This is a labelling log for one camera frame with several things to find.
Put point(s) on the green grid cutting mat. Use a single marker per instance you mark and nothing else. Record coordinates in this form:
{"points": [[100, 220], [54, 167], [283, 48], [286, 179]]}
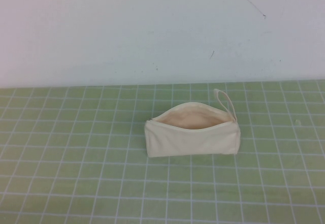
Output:
{"points": [[76, 158]]}

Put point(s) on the cream fabric pencil case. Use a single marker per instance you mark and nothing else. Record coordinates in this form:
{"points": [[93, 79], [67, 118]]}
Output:
{"points": [[190, 141]]}

